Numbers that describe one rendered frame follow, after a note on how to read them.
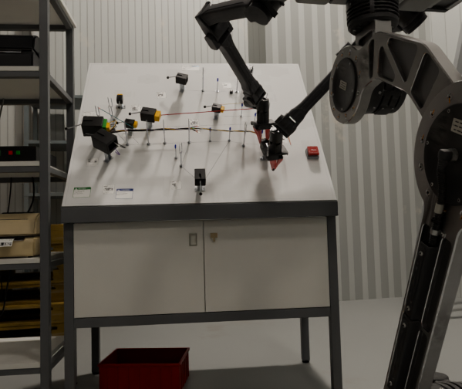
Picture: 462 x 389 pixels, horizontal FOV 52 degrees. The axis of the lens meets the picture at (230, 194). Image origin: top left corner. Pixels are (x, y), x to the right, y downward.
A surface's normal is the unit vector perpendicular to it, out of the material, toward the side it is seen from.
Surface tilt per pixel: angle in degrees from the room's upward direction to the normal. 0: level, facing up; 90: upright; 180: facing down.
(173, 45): 90
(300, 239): 90
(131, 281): 90
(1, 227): 72
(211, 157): 53
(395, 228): 90
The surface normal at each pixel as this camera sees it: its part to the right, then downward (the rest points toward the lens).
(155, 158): 0.06, -0.64
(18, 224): 0.14, -0.37
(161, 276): 0.09, -0.06
